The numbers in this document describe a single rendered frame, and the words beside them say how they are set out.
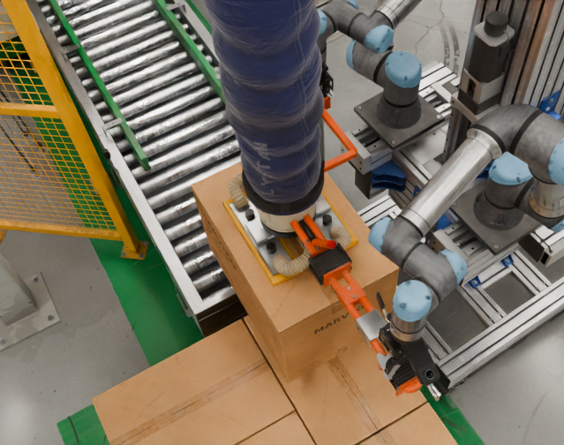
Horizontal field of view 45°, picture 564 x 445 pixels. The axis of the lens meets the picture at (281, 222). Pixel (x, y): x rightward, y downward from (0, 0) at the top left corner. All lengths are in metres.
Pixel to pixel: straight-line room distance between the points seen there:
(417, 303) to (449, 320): 1.51
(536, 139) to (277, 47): 0.60
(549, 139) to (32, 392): 2.43
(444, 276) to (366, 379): 1.01
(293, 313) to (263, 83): 0.74
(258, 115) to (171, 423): 1.26
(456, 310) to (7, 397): 1.97
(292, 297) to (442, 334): 1.06
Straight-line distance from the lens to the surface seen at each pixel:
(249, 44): 1.40
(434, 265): 1.49
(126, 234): 3.26
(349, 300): 1.80
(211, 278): 2.63
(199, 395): 2.46
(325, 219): 2.04
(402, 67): 2.24
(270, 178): 1.75
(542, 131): 1.61
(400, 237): 1.52
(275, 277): 1.98
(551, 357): 3.18
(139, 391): 2.51
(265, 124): 1.56
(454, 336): 2.90
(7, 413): 3.28
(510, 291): 3.03
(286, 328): 1.93
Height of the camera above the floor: 2.83
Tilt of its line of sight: 57 degrees down
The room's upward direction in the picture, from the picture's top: 7 degrees counter-clockwise
